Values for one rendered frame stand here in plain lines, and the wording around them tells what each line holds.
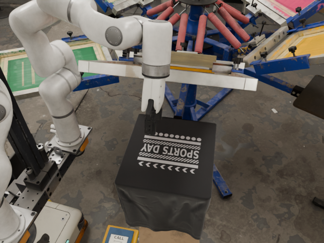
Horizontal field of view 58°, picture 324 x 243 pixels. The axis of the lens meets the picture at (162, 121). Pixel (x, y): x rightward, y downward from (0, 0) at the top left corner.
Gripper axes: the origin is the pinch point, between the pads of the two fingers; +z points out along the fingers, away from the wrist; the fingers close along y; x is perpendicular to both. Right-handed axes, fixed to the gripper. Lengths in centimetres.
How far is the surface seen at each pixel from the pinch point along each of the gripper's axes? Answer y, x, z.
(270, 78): -125, 56, 21
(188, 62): -74, 3, 1
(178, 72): -15.0, 4.6, -11.3
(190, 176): -37, 12, 45
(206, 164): -45, 19, 43
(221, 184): -121, 37, 113
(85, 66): -14.6, -26.5, -10.0
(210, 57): -75, 14, -2
